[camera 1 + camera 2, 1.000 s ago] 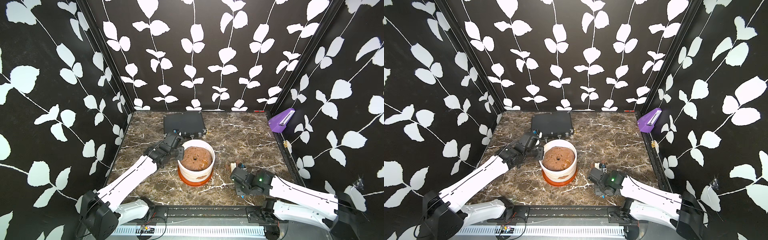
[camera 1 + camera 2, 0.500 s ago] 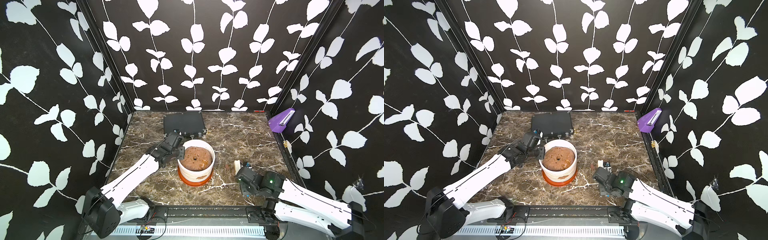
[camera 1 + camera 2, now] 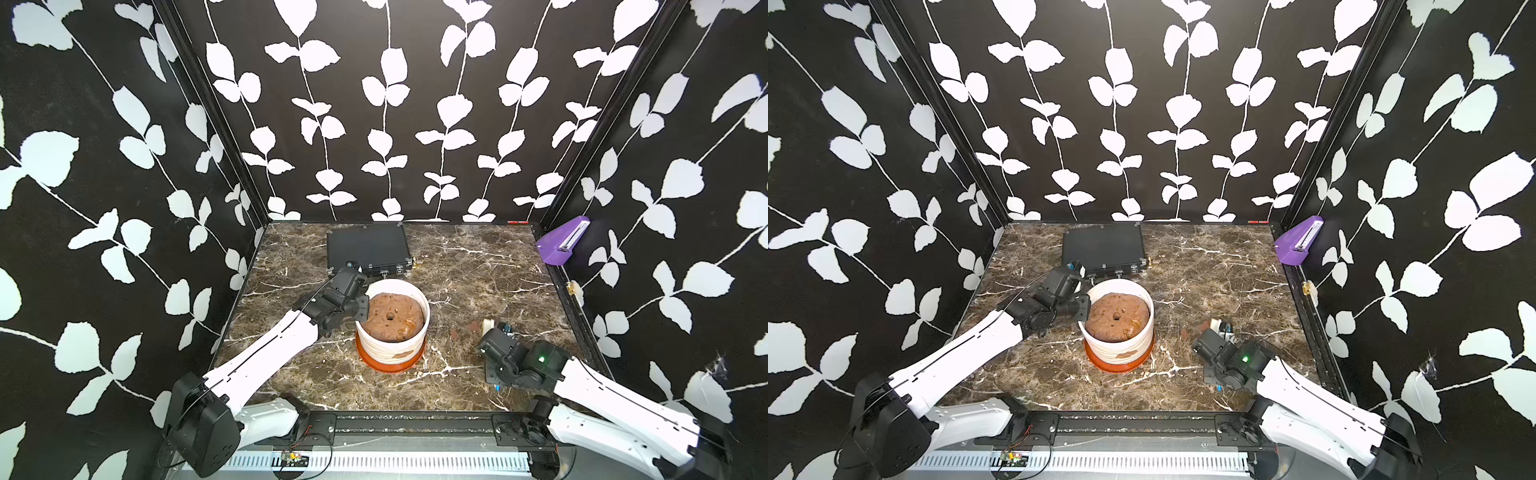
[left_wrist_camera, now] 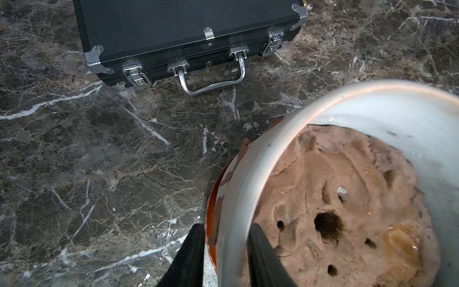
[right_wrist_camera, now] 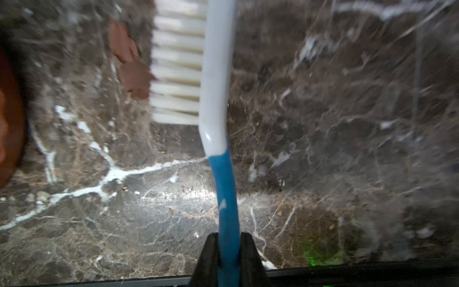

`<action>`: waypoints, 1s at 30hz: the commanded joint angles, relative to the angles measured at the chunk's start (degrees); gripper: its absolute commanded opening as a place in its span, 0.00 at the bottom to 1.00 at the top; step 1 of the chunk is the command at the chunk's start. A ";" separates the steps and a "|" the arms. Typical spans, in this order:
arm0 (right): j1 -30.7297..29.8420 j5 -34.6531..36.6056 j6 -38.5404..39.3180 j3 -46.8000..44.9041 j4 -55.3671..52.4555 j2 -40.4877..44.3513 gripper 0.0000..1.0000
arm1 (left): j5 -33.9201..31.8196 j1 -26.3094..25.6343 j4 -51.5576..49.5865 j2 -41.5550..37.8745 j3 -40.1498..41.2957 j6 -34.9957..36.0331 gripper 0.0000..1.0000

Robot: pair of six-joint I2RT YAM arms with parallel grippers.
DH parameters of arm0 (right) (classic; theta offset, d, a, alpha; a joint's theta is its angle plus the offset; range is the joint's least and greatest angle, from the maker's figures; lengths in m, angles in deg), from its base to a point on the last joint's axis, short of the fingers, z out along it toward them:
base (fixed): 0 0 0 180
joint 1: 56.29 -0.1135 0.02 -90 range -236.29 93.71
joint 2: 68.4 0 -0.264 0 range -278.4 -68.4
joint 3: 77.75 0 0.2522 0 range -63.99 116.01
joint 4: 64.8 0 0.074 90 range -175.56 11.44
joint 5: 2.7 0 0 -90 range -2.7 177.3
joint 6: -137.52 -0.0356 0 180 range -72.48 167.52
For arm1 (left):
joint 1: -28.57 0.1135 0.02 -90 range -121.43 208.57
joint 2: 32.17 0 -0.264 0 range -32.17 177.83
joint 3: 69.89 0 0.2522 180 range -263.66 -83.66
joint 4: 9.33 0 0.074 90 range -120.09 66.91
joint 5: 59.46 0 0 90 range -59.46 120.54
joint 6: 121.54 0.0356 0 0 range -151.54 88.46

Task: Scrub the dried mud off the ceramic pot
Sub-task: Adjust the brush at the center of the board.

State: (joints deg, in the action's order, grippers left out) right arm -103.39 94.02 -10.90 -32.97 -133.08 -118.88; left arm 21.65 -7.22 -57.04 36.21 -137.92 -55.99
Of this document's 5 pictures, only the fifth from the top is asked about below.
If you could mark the brown mud chunk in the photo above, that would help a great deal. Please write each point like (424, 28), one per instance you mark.
(134, 75)

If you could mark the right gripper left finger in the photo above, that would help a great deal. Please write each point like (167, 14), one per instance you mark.
(206, 271)

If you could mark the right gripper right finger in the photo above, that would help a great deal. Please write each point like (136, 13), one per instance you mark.
(252, 273)

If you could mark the white and blue scrub brush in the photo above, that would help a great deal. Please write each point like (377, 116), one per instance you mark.
(192, 56)

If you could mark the orange pot saucer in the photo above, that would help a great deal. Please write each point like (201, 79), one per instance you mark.
(13, 123)

